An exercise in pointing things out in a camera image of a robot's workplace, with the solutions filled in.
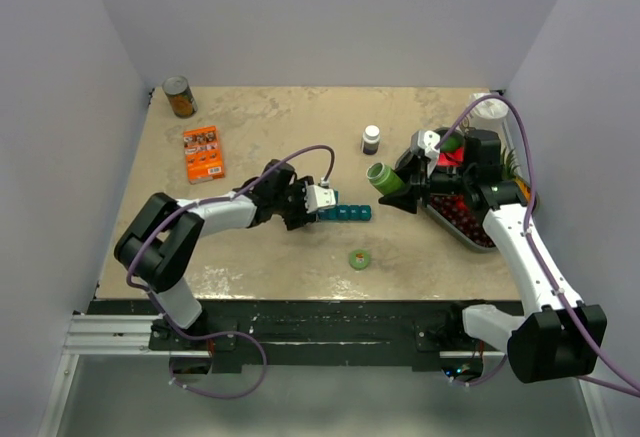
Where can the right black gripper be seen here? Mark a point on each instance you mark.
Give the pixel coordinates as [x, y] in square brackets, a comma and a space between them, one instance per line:
[414, 170]

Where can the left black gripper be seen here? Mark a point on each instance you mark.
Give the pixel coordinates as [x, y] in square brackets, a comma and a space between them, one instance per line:
[302, 217]

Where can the green pill bottle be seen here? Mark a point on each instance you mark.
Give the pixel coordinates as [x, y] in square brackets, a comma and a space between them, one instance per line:
[383, 178]

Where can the teal weekly pill organizer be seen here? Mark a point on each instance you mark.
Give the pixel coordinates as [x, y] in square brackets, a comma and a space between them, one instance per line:
[347, 213]

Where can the green bottle cap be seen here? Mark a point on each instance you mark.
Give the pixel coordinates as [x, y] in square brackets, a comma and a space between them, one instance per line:
[359, 259]

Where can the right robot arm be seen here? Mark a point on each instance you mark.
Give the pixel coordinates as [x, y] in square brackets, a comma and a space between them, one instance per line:
[558, 335]

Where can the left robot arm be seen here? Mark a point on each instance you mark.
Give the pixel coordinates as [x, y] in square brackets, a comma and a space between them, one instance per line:
[158, 245]

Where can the dark grey fruit tray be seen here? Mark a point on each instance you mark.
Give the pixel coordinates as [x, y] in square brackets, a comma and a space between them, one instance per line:
[482, 159]

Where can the dark toy grapes bunch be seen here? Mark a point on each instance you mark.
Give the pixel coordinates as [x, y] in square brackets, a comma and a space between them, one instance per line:
[457, 216]

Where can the white capped dark pill bottle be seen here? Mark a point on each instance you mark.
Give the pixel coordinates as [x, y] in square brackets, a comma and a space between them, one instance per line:
[370, 140]

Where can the green toy lime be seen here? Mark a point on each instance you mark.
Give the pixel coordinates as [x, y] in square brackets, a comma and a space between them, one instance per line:
[452, 143]

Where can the orange cardboard box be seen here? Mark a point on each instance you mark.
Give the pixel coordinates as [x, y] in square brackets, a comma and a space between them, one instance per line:
[203, 155]

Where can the white paper cup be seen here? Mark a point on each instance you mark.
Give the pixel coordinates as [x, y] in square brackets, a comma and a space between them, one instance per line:
[489, 114]

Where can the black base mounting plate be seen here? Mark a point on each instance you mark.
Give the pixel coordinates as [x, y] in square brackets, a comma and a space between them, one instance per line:
[413, 334]

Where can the tin food can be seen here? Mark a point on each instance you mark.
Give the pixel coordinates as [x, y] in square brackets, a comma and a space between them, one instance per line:
[180, 96]

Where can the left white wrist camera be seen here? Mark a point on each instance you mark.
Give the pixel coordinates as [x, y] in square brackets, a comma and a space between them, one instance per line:
[318, 198]

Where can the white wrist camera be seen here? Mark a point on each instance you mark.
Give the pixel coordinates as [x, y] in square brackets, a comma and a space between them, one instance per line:
[318, 198]
[424, 144]

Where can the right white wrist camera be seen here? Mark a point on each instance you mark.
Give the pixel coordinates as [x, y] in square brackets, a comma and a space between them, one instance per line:
[424, 144]

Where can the aluminium frame rail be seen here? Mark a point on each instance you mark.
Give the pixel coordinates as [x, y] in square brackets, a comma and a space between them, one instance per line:
[97, 335]

